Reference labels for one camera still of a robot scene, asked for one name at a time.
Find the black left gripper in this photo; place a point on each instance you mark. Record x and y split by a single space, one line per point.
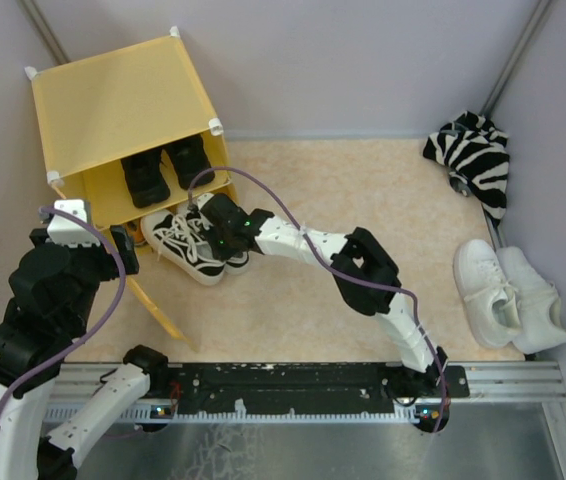
125 244

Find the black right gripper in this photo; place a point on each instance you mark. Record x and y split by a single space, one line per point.
219 252

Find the orange sneaker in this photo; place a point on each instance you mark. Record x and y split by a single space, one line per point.
136 233

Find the black white sneaker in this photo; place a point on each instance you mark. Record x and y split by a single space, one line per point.
210 241
172 238

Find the yellow cabinet door panel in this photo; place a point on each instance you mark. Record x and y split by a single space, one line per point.
159 316

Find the black shoe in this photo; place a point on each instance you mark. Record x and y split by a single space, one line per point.
145 182
188 158

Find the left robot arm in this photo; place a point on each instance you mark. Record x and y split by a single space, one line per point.
53 291

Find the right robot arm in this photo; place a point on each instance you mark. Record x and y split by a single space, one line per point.
366 276

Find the yellow shoe cabinet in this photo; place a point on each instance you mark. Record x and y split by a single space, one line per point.
94 112

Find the zebra striped cloth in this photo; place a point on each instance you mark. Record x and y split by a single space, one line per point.
473 150

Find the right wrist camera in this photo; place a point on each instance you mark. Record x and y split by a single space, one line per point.
199 201

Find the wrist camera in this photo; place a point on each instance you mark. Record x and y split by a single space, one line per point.
67 222
199 201

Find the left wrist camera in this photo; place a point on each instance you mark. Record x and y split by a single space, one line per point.
67 222

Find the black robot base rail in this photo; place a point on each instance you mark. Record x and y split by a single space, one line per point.
307 392

